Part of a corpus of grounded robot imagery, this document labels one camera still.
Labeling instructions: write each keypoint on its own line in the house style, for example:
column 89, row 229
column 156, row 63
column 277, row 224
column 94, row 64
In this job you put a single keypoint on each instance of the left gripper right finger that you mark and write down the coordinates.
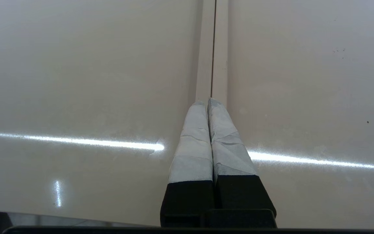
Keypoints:
column 230, row 156

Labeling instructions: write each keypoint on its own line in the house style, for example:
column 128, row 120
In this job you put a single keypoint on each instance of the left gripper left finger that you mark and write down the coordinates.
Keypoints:
column 192, row 156

